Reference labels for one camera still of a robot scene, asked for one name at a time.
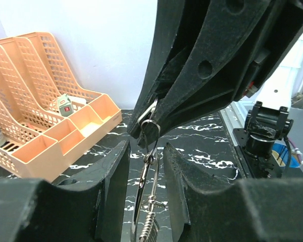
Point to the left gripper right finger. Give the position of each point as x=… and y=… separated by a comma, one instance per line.
x=205, y=208

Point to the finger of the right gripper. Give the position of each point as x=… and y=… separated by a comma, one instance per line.
x=177, y=26

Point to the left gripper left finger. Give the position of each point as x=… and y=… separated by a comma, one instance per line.
x=88, y=206

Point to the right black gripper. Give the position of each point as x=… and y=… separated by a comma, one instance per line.
x=239, y=46

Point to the bunch of small keys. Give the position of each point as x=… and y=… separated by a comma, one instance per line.
x=151, y=227

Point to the silver metal keyring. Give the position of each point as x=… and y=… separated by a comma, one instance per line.
x=149, y=160

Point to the black marble pattern mat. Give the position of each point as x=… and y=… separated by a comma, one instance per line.
x=202, y=142

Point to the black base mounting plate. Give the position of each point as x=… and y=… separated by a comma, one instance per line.
x=264, y=159

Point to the orange plastic file organizer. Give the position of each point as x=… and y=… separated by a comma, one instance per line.
x=40, y=142

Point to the grey green small box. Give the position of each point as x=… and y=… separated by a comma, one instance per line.
x=65, y=105

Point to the aluminium frame rail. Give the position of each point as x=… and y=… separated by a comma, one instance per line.
x=233, y=118

